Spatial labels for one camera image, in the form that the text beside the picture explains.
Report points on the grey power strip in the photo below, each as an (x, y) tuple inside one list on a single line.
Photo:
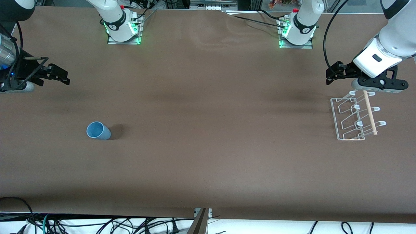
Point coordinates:
[(213, 4)]

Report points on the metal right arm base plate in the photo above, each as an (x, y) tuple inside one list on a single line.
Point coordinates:
[(139, 29)]

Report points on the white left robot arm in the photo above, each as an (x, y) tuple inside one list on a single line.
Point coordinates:
[(304, 26)]

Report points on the wooden rack dowel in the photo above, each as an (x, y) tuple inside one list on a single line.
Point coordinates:
[(370, 113)]

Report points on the brown table cover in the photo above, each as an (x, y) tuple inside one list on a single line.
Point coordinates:
[(208, 130)]

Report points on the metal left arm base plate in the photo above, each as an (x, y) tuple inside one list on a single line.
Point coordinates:
[(308, 45)]

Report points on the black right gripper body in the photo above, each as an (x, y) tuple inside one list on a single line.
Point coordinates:
[(20, 72)]

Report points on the blue plastic cup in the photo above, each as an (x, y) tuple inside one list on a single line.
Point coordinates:
[(97, 130)]

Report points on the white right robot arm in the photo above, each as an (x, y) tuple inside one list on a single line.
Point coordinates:
[(113, 19)]

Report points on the aluminium frame post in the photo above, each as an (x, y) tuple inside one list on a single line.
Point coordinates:
[(200, 222)]

